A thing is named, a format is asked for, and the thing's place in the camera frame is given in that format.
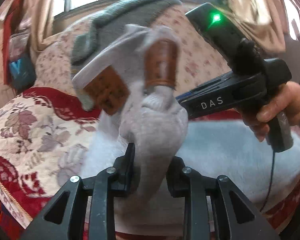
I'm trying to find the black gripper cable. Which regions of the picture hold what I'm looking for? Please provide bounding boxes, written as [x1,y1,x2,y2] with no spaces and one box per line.
[259,151,276,214]

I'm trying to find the light grey sweatpants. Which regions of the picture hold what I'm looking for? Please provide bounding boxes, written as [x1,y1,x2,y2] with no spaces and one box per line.
[74,24,300,237]

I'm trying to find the right hand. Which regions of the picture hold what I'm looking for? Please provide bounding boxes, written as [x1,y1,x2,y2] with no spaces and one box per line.
[236,81,300,142]

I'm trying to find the red floral plush blanket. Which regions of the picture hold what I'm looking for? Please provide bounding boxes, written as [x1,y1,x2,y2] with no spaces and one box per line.
[0,87,300,239]

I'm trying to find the grey fleece garment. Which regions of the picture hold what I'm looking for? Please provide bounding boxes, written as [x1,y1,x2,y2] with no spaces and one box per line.
[71,0,181,66]

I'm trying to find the pink floral quilt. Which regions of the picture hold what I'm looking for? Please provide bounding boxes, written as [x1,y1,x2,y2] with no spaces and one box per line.
[34,5,230,96]

